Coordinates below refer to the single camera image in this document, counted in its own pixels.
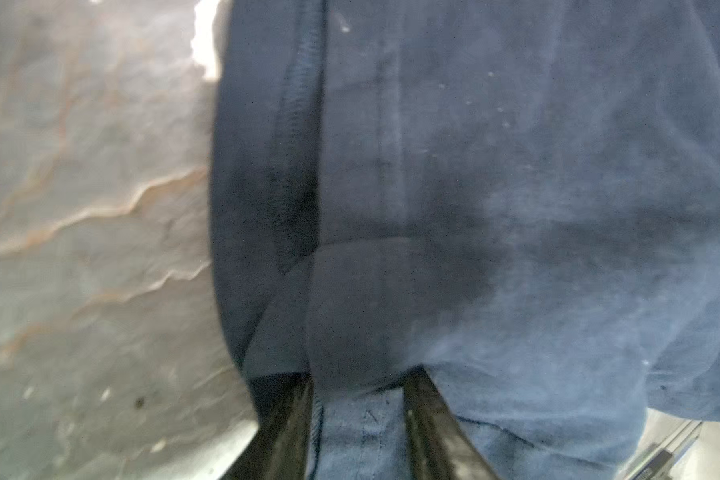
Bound navy tank top red trim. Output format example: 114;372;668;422
210;1;720;479

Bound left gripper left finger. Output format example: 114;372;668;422
220;375;313;480

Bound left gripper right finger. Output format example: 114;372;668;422
403;368;499;480

